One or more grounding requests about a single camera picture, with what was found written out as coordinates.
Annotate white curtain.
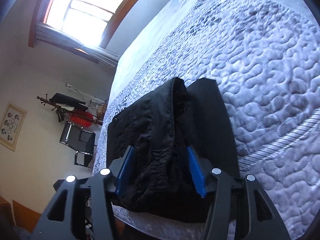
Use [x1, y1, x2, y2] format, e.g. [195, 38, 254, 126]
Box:
[35, 23, 119, 68]

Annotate wooden framed window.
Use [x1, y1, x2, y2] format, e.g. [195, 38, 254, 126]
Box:
[28, 0, 138, 48]

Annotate framed wall picture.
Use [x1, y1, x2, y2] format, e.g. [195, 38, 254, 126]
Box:
[1, 102, 27, 151]

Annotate black office chair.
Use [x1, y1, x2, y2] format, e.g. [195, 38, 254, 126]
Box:
[59, 121, 95, 167]

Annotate cardboard box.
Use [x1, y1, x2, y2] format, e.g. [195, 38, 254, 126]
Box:
[97, 103, 107, 121]

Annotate black garment on rack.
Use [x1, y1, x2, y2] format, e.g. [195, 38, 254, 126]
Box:
[49, 93, 86, 106]

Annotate wooden coat rack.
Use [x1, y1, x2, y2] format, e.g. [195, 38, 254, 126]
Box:
[37, 94, 103, 126]

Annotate quilted lavender bedspread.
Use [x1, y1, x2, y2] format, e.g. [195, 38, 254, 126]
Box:
[94, 0, 319, 239]

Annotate red garment on rack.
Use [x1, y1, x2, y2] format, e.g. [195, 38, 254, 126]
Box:
[70, 109, 93, 127]

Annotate black padded pants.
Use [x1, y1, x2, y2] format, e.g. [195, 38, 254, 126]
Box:
[106, 77, 239, 223]

